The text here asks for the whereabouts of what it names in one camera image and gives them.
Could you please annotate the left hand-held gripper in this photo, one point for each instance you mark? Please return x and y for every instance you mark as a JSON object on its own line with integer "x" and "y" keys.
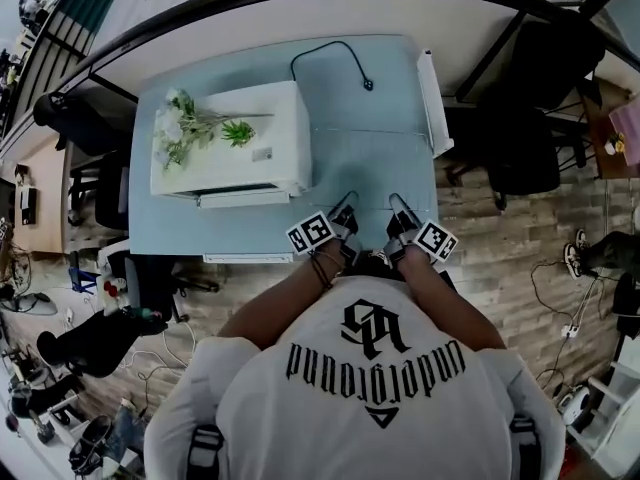
{"x": 310, "y": 233}

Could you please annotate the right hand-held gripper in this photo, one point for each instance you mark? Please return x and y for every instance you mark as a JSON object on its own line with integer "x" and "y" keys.
{"x": 435, "y": 242}

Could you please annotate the white toaster oven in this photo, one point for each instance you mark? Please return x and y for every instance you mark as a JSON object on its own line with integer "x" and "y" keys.
{"x": 280, "y": 118}

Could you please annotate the person's left forearm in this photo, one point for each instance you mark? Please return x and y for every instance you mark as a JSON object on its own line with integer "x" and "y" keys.
{"x": 280, "y": 308}

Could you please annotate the person's right forearm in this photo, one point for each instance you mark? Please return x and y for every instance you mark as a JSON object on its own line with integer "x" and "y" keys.
{"x": 450, "y": 303}

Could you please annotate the person's white shoe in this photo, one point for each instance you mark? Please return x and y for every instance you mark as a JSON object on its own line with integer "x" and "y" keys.
{"x": 379, "y": 258}

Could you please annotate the white rectangular panel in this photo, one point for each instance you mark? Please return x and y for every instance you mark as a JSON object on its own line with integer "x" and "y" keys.
{"x": 435, "y": 113}

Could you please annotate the small green potted plant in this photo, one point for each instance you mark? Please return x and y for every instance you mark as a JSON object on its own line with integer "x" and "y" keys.
{"x": 239, "y": 133}

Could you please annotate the black office chair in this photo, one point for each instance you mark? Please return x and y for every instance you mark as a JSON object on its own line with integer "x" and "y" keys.
{"x": 525, "y": 158}
{"x": 80, "y": 118}
{"x": 95, "y": 338}

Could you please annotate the light blue table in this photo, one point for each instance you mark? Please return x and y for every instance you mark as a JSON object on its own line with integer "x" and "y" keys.
{"x": 165, "y": 228}

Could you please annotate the artificial flower bouquet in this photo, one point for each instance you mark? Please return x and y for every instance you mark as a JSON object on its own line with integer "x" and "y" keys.
{"x": 170, "y": 128}

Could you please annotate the brown side table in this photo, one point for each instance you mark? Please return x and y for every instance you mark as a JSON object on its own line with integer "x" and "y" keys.
{"x": 600, "y": 163}

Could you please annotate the white power strip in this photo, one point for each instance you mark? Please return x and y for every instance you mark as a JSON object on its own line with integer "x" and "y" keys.
{"x": 571, "y": 331}

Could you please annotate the white printed t-shirt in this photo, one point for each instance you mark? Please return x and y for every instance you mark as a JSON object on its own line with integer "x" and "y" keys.
{"x": 320, "y": 418}

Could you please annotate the small yellow flower pot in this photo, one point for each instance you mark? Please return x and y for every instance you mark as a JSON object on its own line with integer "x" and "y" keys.
{"x": 614, "y": 145}

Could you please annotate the white paper sheet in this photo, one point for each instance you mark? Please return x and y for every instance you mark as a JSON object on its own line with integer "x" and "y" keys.
{"x": 112, "y": 258}

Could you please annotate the white plush toy red spots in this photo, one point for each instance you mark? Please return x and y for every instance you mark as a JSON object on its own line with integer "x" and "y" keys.
{"x": 112, "y": 293}

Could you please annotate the white black round device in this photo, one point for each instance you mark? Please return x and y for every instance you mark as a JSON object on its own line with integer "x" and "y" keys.
{"x": 575, "y": 405}

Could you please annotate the light wooden desk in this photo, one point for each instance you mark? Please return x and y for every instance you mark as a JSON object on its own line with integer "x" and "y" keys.
{"x": 45, "y": 208}

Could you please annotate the black white box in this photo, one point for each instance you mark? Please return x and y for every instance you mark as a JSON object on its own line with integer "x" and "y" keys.
{"x": 29, "y": 207}

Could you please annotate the small dark desk ornament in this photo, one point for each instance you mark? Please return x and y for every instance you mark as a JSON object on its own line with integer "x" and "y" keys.
{"x": 22, "y": 175}

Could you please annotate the black railing green panel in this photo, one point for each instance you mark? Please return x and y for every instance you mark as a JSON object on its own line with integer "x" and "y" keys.
{"x": 85, "y": 3}

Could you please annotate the white partition black rail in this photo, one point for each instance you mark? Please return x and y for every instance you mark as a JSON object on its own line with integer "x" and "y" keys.
{"x": 250, "y": 28}

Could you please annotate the blue metal frame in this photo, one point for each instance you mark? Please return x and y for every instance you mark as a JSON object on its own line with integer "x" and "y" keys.
{"x": 82, "y": 280}

